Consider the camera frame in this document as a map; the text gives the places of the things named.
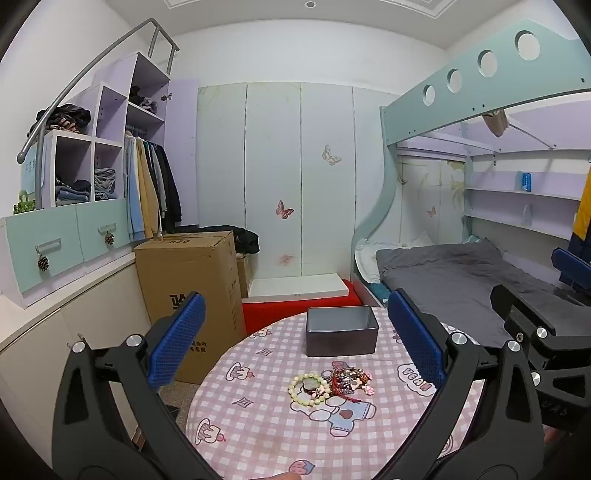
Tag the beige butterfly sticker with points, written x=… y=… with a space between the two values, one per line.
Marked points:
x=331 y=156

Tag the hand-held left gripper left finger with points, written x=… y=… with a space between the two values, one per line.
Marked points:
x=178 y=341

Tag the teal knitted blanket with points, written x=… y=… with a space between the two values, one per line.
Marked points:
x=381 y=293

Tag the cream curved cabinet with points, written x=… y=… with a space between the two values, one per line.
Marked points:
x=46 y=346

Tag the yellow and navy garment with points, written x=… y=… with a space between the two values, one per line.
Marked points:
x=582 y=221

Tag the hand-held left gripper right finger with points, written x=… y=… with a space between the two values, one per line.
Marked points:
x=415 y=341

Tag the pink checked tablecloth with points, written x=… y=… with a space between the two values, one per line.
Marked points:
x=277 y=434

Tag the pale pink butterfly sticker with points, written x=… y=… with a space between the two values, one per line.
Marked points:
x=286 y=259

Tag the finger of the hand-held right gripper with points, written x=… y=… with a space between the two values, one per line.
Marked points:
x=570 y=265
x=535 y=304

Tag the large cardboard box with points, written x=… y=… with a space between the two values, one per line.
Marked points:
x=184 y=267

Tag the pine cone ornament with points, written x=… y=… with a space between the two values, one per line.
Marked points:
x=44 y=263
x=109 y=239

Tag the white board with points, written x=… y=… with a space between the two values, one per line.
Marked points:
x=300 y=285

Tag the light blue hanging garment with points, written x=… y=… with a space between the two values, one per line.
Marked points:
x=134 y=194

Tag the grey blanket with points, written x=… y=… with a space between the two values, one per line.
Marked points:
x=452 y=272

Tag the grey metal tin box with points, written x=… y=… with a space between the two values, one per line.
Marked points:
x=341 y=339

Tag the purple shelf wardrobe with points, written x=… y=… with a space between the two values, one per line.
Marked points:
x=111 y=110

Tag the small cardboard box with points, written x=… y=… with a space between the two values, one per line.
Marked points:
x=244 y=277

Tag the dark clothes pile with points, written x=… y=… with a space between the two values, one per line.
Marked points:
x=64 y=117

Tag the grey hanging garment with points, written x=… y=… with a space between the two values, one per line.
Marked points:
x=159 y=175

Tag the folded clothes with pink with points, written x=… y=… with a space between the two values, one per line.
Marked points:
x=143 y=101

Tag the yellow hanging garment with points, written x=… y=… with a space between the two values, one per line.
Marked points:
x=148 y=194

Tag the brown hanging bag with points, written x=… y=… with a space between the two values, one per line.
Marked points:
x=495 y=123

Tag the folded dark clothes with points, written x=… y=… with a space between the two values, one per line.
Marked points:
x=74 y=191

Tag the person's right hand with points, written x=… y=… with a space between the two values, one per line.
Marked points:
x=551 y=434

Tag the grey metal handrail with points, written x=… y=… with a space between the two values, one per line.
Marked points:
x=83 y=69

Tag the black hanging jacket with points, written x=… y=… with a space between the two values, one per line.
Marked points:
x=170 y=189

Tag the white pillow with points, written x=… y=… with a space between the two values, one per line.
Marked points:
x=369 y=263

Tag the black cloth bundle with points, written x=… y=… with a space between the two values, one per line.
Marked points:
x=244 y=240

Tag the mint drawer unit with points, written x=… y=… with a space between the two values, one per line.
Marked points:
x=69 y=230

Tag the mint bunk bed frame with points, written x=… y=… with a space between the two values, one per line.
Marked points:
x=415 y=110

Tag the red stool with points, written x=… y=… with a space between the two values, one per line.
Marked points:
x=277 y=311

